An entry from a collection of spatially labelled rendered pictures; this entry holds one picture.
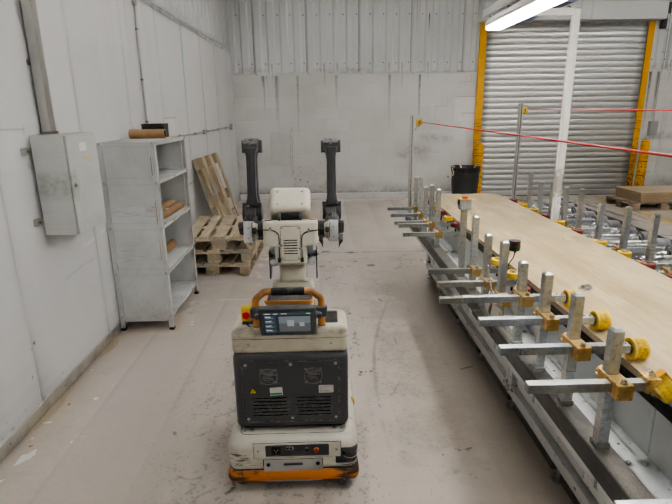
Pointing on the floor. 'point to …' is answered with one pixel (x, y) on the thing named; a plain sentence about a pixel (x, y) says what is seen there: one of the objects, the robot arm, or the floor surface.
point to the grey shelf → (148, 226)
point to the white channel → (563, 91)
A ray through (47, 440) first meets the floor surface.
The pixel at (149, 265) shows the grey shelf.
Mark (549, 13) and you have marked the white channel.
